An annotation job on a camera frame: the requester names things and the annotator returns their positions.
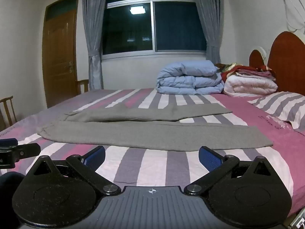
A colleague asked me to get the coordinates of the striped pillow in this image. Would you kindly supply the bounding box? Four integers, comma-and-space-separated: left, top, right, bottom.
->
248, 91, 305, 130

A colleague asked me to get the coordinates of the red-brown wooden headboard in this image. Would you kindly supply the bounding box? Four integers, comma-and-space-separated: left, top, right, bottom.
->
249, 31, 305, 96

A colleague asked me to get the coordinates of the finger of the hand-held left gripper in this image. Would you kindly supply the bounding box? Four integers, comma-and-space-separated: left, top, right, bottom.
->
0, 138, 18, 147
10, 143, 41, 161

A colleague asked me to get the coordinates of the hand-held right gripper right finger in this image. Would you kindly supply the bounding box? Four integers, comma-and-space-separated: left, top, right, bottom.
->
184, 145, 275, 196

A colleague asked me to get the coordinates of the grey towel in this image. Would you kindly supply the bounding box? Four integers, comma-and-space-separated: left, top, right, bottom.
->
37, 104, 274, 152

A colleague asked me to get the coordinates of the wooden chair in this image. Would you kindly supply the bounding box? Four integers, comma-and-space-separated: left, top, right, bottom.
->
76, 79, 90, 94
0, 96, 18, 131

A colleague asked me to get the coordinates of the grey curtain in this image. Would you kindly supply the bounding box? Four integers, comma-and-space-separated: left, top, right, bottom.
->
189, 0, 224, 65
82, 0, 110, 90

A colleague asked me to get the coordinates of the red folded blanket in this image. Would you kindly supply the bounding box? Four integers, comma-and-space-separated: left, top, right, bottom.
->
216, 63, 277, 81

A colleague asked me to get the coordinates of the brown wooden door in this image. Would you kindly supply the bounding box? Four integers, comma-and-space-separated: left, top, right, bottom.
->
42, 0, 80, 109

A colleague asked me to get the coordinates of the aluminium frame window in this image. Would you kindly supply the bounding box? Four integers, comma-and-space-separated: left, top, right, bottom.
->
102, 0, 208, 60

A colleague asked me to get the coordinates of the white wall cable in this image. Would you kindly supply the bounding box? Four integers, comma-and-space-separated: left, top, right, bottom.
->
278, 0, 305, 33

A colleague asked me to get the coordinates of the light blue folded duvet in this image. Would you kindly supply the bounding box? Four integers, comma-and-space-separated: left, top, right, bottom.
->
156, 60, 226, 95

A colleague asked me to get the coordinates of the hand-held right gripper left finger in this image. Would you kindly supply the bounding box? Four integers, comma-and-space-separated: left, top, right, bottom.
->
31, 145, 121, 197

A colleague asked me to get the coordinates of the white folded quilt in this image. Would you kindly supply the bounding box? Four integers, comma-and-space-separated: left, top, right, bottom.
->
223, 75, 279, 98

